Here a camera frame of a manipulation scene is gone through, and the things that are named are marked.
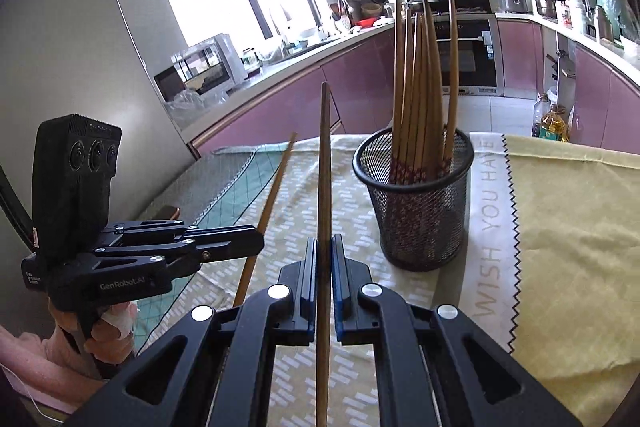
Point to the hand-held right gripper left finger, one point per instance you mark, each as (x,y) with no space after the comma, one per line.
(310,279)

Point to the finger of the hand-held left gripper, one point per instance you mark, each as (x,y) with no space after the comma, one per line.
(225,242)
(150,227)

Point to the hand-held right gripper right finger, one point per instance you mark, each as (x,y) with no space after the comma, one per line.
(341,279)

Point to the wooden chopstick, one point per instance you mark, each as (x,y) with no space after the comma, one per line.
(324,157)
(272,197)

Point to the black mesh utensil holder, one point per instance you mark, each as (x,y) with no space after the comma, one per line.
(425,232)

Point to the bunch of wooden chopsticks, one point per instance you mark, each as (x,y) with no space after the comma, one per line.
(415,107)

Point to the person's left forearm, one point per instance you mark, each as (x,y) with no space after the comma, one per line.
(30,367)

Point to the person's left hand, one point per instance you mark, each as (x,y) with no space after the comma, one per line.
(107,342)

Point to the brown rounded flat object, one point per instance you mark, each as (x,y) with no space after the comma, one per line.
(169,213)

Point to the patterned green beige tablecloth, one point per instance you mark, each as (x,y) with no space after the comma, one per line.
(300,207)

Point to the clear plastic bag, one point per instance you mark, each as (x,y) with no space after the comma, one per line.
(192,107)

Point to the grey refrigerator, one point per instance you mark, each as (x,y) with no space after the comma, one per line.
(85,47)

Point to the pink base cabinets under window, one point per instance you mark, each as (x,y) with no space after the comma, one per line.
(280,102)

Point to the silver microwave oven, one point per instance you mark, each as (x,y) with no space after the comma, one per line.
(200,67)

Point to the glass jar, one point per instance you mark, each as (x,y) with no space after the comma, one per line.
(251,59)

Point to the yellow cloth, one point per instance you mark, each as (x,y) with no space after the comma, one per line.
(565,232)

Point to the dark liquid plastic bottle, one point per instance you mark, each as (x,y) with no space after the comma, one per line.
(540,117)

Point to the built-in black oven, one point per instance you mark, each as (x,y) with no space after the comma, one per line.
(475,57)

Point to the yellow cooking oil bottle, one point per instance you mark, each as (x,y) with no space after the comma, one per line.
(554,127)

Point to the steel pot with lid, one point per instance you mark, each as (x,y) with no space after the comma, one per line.
(417,0)

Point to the pink base cabinets beside oven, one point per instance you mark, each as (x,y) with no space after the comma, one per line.
(595,92)

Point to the steel stock pot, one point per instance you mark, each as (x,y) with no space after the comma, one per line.
(544,3)

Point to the steel thermos flask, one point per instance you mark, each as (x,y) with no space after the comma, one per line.
(602,24)

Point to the green plastic bag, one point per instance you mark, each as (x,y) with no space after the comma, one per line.
(615,12)

